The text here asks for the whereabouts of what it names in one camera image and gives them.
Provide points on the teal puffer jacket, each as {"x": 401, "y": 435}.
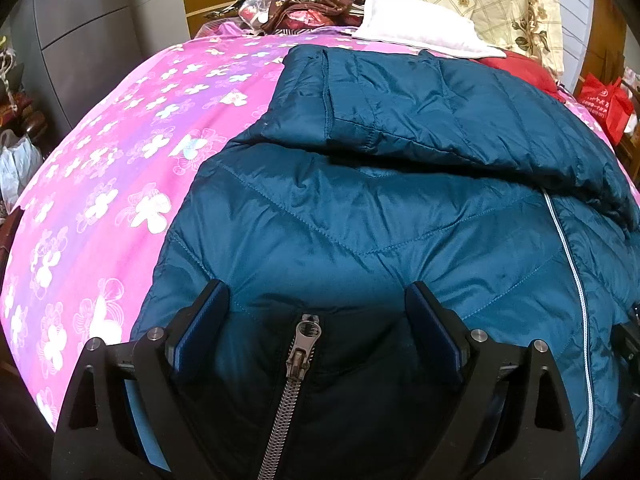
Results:
{"x": 350, "y": 220}

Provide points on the white plastic bag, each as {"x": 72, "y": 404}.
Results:
{"x": 17, "y": 170}

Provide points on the clear plastic bag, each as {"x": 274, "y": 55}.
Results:
{"x": 260, "y": 7}

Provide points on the pink floral bed sheet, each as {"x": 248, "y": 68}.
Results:
{"x": 100, "y": 160}

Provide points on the red shopping bag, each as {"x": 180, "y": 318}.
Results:
{"x": 602, "y": 102}

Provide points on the white pillow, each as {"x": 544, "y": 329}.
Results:
{"x": 415, "y": 30}

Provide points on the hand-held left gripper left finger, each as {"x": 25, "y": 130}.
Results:
{"x": 200, "y": 331}

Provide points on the cream floral quilt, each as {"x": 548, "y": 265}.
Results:
{"x": 500, "y": 5}

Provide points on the red cloth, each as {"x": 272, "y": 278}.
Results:
{"x": 525, "y": 70}

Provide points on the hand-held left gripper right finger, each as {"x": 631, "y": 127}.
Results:
{"x": 433, "y": 331}

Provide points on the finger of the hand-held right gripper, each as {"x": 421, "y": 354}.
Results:
{"x": 628, "y": 350}

